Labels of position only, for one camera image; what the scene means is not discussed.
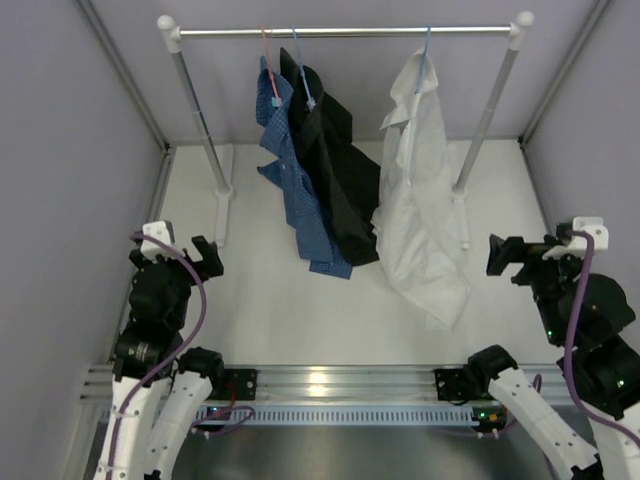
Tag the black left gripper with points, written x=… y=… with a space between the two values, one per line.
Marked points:
x=210 y=265

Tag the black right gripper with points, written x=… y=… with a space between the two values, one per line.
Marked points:
x=503 y=251

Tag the white shirt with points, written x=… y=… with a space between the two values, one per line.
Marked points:
x=417 y=236

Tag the light blue wire hanger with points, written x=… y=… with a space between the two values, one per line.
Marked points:
x=423 y=65

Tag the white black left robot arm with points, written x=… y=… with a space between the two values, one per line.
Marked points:
x=158 y=380

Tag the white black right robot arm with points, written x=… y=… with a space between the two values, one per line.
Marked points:
x=582 y=313

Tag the dark striped shirt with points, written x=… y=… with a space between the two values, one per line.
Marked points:
x=345 y=179

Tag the blue checkered shirt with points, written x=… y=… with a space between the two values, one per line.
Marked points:
x=301 y=205

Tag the light blue hanger under dark shirt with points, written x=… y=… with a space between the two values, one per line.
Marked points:
x=310 y=101

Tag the white clothes rack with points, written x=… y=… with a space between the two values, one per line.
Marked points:
x=222 y=165

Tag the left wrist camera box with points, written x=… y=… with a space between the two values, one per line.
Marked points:
x=161 y=231

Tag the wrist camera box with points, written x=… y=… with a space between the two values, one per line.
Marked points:
x=576 y=236
x=161 y=231

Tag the grey aluminium frame profile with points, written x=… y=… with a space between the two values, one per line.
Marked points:
x=139 y=152

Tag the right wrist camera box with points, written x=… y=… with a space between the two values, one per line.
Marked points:
x=576 y=236

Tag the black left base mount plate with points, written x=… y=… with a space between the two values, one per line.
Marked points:
x=240 y=384

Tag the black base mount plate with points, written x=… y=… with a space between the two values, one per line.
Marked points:
x=240 y=384
x=455 y=385

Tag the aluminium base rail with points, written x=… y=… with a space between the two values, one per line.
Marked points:
x=344 y=384

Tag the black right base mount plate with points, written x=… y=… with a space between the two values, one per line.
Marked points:
x=455 y=385

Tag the white slotted cable duct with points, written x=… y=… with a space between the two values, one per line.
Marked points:
x=290 y=415

